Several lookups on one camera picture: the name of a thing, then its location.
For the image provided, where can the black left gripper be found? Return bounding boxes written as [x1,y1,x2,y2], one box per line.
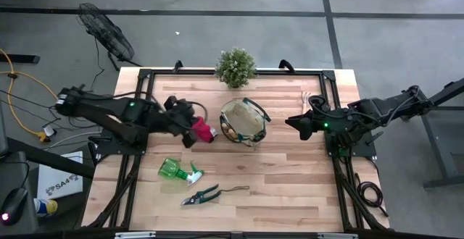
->
[159,95,207,149]

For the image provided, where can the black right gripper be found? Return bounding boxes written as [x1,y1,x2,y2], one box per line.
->
[285,101,329,141]

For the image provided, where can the red gardening glove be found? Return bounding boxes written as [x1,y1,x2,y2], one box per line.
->
[191,117,218,144]

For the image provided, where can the green spray bottle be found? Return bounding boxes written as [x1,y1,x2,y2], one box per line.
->
[157,158,204,186]

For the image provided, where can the green pruning shears with strap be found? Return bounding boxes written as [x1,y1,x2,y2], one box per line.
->
[180,183,250,206]

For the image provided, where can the potted green plant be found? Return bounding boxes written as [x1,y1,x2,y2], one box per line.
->
[215,48,257,89]

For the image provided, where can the black floor fan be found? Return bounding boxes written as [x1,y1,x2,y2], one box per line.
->
[76,2,143,72]

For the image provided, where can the black metal beam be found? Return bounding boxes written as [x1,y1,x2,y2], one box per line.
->
[6,136,96,179]

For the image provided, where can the white printed cardboard box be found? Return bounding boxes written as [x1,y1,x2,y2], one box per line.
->
[36,151,84,200]

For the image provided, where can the grey metal stand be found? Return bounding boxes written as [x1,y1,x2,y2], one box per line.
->
[399,77,464,189]

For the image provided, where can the yellow and blue bottle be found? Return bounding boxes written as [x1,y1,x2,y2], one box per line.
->
[33,198,59,218]

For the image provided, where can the dark grey desk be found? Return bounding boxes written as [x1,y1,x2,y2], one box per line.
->
[0,151,39,237]

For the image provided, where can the black floor bar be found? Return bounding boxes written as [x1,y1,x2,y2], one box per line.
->
[0,54,41,65]

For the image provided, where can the black computer mouse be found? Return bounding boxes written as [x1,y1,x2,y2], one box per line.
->
[0,187,29,227]

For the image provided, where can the black metal table frame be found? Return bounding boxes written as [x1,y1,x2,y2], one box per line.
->
[82,67,392,232]

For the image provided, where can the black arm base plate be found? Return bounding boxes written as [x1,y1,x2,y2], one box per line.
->
[325,132,378,159]
[88,130,149,156]

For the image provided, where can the coiled black cable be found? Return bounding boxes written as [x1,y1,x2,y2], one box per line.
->
[354,172,389,218]

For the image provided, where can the black fan cord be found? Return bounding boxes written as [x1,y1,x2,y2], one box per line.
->
[68,38,109,104]

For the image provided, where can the silver table bracket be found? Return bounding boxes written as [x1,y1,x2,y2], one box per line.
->
[317,232,359,239]
[114,231,157,239]

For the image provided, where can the yellow extension cord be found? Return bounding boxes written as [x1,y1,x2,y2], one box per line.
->
[0,49,59,143]

